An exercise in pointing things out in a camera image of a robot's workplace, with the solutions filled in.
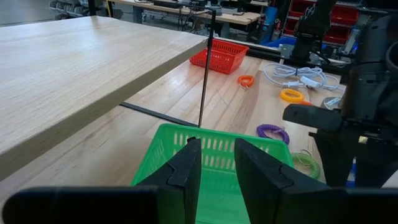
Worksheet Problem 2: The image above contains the purple coil wrist keychain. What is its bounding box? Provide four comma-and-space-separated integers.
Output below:
256, 123, 291, 146

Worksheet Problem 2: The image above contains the wooden workbench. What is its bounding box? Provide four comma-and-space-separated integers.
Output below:
108, 0, 262, 26

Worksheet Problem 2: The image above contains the green coil wrist keychain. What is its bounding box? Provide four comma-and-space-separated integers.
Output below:
290, 149, 322, 180

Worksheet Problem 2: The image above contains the yellow coil wrist keychain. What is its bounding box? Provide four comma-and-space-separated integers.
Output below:
279, 88, 305, 104

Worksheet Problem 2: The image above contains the blue plastic bin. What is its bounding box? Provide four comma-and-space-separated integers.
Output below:
267, 35, 298, 48

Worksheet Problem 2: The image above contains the red parts bin shelf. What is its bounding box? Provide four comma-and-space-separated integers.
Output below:
281, 0, 361, 46

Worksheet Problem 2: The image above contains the green plastic basket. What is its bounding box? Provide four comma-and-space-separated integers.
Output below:
130, 123, 295, 224

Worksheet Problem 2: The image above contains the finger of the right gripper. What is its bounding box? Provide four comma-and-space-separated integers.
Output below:
354, 136, 398, 189
282, 103, 357, 188

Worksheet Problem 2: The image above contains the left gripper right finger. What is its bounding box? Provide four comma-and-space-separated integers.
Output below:
233, 138, 398, 224

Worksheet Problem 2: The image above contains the orange coil wrist keychain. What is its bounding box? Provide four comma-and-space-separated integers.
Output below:
237, 75, 256, 91

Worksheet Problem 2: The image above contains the white power cord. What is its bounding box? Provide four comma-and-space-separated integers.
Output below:
263, 62, 345, 92

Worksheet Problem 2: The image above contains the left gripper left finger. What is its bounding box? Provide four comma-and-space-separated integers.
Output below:
1, 138, 203, 224

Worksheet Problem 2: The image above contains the wooden shelf riser black frame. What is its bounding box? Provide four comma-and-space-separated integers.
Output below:
0, 9, 218, 182

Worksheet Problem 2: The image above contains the red plastic basket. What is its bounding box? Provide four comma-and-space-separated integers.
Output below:
189, 38, 251, 75

